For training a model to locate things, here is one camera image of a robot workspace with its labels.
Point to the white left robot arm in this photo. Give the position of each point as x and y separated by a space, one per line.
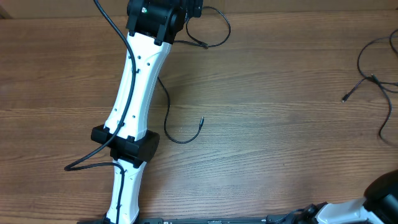
152 27

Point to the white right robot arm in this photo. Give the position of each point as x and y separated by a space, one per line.
378 205

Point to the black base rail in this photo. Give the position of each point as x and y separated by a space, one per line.
269 219

